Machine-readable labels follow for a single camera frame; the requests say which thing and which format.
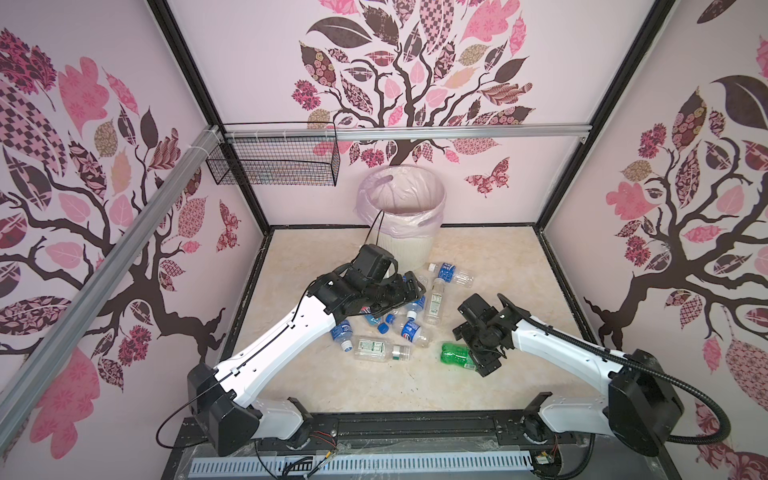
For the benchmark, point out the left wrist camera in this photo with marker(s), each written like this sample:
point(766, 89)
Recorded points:
point(374, 262)

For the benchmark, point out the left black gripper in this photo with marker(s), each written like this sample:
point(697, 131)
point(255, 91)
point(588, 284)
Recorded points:
point(400, 295)

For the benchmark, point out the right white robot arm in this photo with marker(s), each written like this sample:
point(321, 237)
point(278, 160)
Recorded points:
point(632, 402)

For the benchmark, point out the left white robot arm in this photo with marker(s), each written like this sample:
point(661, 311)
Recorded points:
point(224, 399)

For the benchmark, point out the green label clear bottle lower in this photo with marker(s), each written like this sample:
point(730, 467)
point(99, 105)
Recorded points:
point(379, 350)

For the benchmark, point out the Pepsi blue label bottle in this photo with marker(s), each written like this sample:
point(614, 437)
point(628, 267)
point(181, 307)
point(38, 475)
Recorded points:
point(409, 329)

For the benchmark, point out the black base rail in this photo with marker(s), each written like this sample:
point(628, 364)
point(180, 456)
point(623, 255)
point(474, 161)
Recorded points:
point(523, 428)

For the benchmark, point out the black wire mesh basket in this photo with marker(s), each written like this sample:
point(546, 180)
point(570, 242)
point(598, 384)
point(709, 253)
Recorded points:
point(277, 153)

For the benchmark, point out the Fiji red flower bottle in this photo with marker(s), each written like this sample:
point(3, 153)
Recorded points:
point(379, 323)

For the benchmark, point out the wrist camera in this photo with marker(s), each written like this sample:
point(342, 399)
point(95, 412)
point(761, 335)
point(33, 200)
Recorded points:
point(374, 262)
point(477, 312)

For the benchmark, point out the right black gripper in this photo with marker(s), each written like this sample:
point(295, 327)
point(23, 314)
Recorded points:
point(484, 360)

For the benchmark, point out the white slotted cable duct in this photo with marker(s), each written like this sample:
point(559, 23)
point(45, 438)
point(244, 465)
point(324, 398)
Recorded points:
point(386, 465)

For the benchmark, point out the Pocari Sweat blue label bottle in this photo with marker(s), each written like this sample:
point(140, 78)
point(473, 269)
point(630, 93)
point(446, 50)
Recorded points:
point(342, 334)

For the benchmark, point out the blue label bottle by bin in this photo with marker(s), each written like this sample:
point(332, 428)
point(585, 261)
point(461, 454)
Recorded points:
point(451, 274)

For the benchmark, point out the green label clear bottle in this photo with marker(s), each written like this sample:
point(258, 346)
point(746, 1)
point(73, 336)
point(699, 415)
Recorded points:
point(435, 300)
point(379, 350)

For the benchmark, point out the green soda bottle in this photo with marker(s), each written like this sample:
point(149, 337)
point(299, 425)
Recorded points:
point(457, 355)

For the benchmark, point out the blue label white cap bottle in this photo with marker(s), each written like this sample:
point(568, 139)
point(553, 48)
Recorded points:
point(415, 308)

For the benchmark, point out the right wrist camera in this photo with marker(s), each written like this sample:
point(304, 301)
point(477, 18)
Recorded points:
point(477, 312)

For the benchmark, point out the white ribbed trash bin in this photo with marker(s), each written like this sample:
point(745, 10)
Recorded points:
point(410, 253)

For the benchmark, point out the green label clear bottle right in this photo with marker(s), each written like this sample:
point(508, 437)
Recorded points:
point(435, 300)

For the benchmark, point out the back aluminium frame rail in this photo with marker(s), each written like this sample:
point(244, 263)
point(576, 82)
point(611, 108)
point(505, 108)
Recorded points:
point(420, 132)

